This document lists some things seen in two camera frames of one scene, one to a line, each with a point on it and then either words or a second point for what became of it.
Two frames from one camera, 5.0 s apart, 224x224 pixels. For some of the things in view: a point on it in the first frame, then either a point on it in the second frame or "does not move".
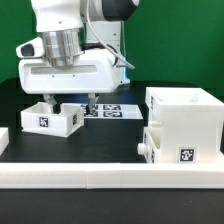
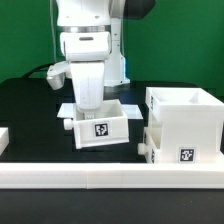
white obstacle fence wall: x=95 y=175 does not move
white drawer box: x=39 y=118 to x=107 y=125
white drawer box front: x=151 y=147 does not move
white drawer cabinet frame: x=191 y=121 does not move
